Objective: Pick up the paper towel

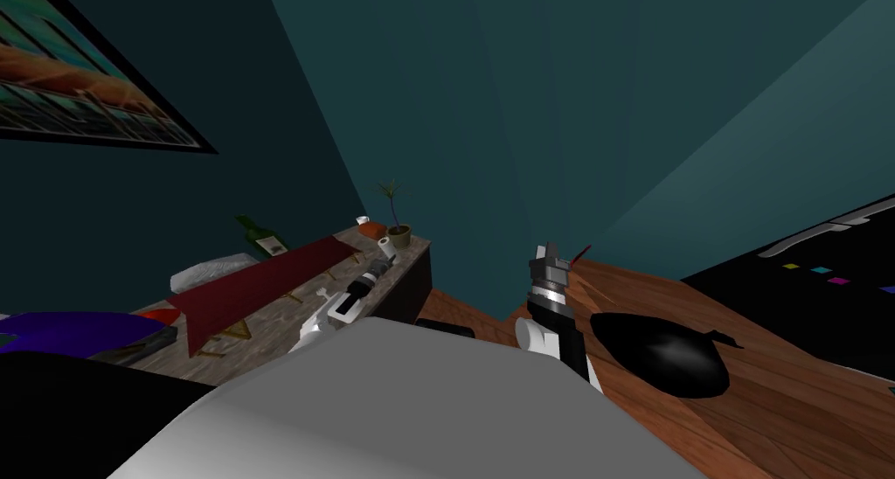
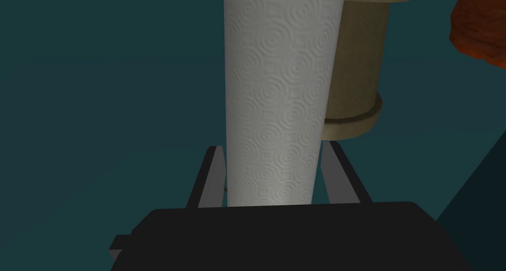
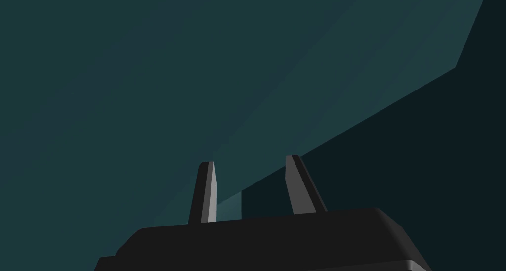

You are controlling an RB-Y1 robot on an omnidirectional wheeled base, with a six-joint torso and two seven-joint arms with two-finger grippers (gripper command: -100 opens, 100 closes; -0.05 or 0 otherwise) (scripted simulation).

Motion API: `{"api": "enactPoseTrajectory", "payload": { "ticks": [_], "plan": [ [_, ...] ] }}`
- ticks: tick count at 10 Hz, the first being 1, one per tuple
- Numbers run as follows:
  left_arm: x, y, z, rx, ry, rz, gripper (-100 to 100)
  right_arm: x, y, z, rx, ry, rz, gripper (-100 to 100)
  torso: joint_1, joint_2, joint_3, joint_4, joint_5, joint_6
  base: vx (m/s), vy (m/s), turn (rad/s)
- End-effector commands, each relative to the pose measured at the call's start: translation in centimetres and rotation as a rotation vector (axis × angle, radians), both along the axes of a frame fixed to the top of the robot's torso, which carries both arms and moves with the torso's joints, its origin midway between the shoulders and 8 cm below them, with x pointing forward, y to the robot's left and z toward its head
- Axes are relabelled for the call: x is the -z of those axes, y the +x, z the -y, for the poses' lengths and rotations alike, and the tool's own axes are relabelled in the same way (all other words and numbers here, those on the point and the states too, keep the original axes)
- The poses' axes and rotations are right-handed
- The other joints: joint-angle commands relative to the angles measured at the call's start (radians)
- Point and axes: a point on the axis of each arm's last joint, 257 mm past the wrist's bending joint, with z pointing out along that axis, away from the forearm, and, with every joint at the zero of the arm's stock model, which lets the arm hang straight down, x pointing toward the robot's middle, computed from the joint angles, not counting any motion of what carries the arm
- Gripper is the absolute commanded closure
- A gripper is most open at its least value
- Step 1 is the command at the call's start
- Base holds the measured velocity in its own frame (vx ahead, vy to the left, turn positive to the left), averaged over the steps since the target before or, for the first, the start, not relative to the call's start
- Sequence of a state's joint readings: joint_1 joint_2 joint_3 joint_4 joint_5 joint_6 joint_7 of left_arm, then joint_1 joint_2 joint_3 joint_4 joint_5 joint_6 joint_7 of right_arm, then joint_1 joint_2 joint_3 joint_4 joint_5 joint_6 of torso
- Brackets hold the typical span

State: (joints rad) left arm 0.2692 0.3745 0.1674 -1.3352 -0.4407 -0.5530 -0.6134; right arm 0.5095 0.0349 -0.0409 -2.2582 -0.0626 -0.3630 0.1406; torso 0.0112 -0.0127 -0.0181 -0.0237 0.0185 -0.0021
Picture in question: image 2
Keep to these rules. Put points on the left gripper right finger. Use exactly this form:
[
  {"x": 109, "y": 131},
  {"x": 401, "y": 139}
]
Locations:
[{"x": 340, "y": 176}]

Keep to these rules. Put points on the white paper towel roll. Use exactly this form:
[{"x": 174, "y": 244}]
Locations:
[{"x": 276, "y": 97}]

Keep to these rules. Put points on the orange-red lumpy object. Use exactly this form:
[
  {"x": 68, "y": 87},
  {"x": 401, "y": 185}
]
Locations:
[{"x": 480, "y": 23}]

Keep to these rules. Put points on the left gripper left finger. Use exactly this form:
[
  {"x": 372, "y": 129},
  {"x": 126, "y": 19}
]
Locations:
[{"x": 211, "y": 180}]

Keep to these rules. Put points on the tan cylindrical canister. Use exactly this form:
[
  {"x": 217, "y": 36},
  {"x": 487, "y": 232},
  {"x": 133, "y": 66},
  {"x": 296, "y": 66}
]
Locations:
[{"x": 359, "y": 65}]

